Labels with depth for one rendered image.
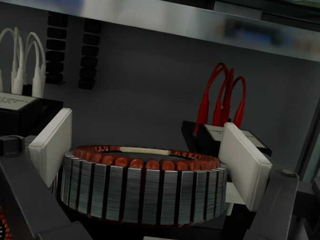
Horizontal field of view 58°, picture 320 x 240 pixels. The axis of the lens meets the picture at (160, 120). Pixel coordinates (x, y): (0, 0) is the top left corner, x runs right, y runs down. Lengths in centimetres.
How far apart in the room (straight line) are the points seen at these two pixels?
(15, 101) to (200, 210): 22
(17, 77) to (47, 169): 21
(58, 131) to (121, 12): 16
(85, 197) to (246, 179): 9
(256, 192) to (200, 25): 19
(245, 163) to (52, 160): 11
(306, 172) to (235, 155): 33
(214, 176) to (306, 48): 22
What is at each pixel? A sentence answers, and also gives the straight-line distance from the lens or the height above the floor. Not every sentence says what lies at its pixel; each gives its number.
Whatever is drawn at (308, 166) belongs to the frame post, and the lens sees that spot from 51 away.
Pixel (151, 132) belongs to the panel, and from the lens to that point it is 49.
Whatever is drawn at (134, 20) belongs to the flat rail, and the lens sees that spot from 31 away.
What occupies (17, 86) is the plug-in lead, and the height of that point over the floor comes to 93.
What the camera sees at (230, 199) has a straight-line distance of 29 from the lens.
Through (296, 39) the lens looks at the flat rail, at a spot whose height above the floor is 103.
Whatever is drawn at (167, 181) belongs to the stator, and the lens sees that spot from 15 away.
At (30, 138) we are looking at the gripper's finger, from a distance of 18.
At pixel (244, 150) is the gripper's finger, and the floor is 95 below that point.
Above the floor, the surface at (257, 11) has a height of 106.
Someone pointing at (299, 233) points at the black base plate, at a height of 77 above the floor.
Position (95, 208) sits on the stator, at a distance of 16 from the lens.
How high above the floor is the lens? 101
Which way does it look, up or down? 16 degrees down
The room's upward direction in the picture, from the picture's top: 11 degrees clockwise
